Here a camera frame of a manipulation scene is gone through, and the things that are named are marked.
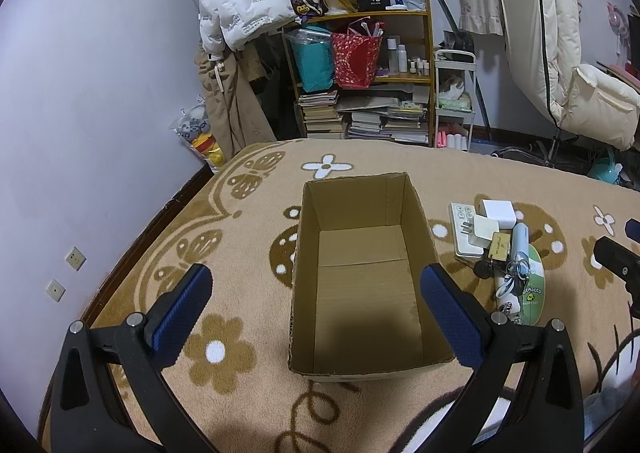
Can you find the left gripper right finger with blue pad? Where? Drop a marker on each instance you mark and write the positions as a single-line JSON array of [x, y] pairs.
[[546, 412]]

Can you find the small white remote control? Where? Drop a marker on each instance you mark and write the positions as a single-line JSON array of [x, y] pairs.
[[462, 222]]

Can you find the white metal trolley cart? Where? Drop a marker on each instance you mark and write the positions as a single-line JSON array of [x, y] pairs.
[[454, 78]]

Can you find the white wall socket lower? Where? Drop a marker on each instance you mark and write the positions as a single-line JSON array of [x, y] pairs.
[[55, 290]]

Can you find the tan trench coat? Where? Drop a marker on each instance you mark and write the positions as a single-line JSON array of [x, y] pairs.
[[234, 112]]

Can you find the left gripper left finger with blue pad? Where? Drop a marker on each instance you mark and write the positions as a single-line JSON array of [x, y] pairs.
[[87, 412]]

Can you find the beige NFC tag card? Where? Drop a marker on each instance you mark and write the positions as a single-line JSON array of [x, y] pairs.
[[499, 248]]

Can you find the stack of books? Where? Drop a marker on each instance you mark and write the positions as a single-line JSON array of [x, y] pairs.
[[320, 117]]

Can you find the white large charger block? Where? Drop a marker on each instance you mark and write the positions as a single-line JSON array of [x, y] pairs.
[[501, 211]]

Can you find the plush toys in bag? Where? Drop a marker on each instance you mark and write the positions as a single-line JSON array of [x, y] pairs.
[[193, 128]]

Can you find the light blue handle tool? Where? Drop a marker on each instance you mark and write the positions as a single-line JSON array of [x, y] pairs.
[[518, 264]]

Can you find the red patterned gift bag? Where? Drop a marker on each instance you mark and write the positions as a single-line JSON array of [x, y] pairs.
[[355, 53]]

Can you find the wooden shelf unit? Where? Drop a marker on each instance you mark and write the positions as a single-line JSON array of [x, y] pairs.
[[398, 104]]

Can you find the white wall socket upper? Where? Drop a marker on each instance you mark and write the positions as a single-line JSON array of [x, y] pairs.
[[75, 258]]

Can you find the teal storage bag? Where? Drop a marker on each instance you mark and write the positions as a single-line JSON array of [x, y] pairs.
[[312, 48]]

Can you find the cream padded chair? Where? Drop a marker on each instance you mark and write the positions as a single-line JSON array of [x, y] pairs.
[[544, 52]]

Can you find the beige floral carpet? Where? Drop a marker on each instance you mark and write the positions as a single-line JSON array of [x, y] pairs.
[[232, 374]]

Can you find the white square power adapter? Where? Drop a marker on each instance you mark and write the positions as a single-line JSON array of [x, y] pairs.
[[480, 230]]

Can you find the black key bunch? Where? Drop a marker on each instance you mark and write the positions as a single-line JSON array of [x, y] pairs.
[[485, 269]]

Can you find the brown cardboard box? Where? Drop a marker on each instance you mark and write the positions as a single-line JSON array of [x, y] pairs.
[[357, 312]]

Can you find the green oval Pochacco board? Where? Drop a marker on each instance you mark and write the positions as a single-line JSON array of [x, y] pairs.
[[534, 292]]

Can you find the white wall socket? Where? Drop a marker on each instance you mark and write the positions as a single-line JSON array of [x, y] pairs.
[[75, 258], [55, 290]]

